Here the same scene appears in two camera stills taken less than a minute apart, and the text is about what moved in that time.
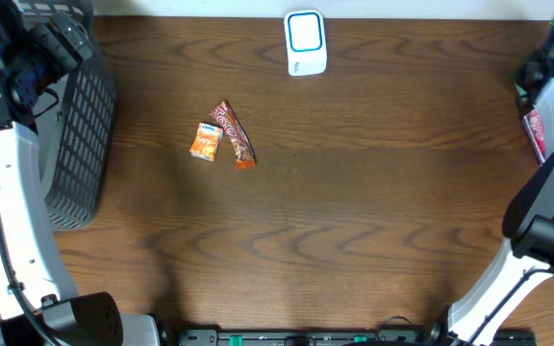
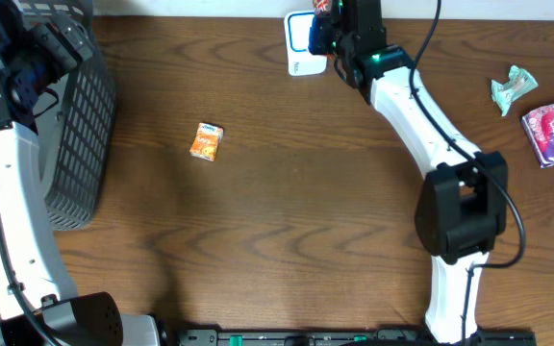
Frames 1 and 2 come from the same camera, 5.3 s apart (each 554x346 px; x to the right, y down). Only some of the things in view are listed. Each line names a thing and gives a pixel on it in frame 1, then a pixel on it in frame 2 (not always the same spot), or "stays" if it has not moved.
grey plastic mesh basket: [77, 127] stays
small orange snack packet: [207, 141] stays
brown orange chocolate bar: [244, 154] to [322, 8]
